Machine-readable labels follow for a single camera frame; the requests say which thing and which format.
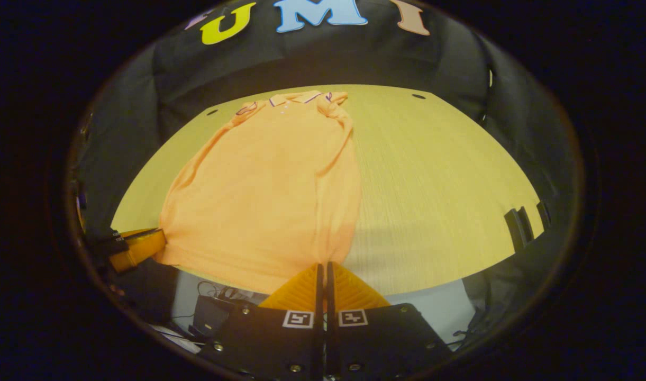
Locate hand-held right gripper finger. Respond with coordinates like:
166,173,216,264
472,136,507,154
326,261,453,381
198,263,323,381

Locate orange T-shirt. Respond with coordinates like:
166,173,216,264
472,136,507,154
154,90,363,295

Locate black box under table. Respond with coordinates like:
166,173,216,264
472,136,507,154
192,295,236,339

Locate black table clamp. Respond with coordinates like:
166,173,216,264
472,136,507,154
504,206,536,250

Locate black cable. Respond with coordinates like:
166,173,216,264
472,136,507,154
197,280,260,305

